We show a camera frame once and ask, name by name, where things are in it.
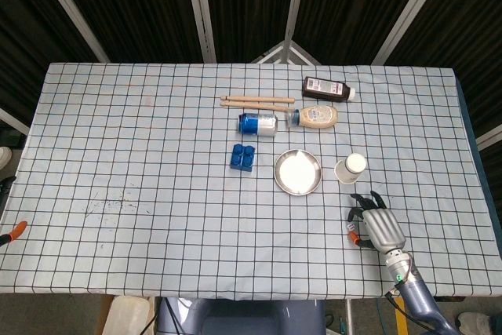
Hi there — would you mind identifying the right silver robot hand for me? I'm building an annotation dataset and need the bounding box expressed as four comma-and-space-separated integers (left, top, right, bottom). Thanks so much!
347, 190, 407, 253

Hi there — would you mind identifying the white paper cup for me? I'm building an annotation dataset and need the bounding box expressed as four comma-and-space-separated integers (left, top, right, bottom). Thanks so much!
333, 152, 368, 186

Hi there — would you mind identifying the round silver metal plate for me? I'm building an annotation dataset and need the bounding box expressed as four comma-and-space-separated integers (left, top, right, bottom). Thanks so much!
273, 148, 323, 196

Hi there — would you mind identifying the metal table leg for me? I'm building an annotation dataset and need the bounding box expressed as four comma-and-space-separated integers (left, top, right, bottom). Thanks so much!
344, 298, 355, 335

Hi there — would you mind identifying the beige sauce bottle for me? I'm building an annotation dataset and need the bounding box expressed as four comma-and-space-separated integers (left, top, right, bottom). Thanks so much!
285, 104, 339, 130

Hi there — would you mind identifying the dark brown sauce bottle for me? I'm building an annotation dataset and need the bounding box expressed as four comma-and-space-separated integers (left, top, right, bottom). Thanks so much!
301, 76, 357, 103

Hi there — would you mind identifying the blue building block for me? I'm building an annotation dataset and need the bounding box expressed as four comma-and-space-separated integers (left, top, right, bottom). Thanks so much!
229, 143, 256, 173

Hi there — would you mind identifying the blue and silver can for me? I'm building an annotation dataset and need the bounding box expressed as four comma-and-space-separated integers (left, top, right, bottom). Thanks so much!
236, 112, 279, 137

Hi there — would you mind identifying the blue-grey robot torso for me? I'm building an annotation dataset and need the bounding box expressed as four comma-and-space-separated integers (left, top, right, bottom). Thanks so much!
155, 297, 326, 335

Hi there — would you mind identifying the wooden drumstick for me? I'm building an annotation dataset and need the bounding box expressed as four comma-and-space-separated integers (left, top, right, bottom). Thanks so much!
220, 100, 298, 113

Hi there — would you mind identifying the wooden chopsticks pair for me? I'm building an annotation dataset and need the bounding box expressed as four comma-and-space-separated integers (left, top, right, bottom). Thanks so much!
220, 94, 296, 104

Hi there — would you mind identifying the light blue checkered tablecloth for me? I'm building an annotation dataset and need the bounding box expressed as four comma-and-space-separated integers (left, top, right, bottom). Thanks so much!
0, 61, 502, 300

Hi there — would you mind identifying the white plastic container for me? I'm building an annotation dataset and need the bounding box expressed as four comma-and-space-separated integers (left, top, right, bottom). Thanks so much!
102, 295, 156, 335

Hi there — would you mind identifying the black arm cable with plug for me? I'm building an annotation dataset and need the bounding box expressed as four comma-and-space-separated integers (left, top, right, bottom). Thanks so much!
384, 264, 436, 335

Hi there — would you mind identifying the white metal frame post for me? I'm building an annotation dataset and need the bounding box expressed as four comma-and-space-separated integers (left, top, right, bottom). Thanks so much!
282, 0, 311, 48
372, 0, 448, 65
476, 125, 502, 151
31, 0, 111, 64
184, 0, 217, 64
0, 107, 31, 136

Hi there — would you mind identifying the aluminium triangular frame brace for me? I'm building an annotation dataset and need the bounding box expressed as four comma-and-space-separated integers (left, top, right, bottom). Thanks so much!
253, 40, 321, 65

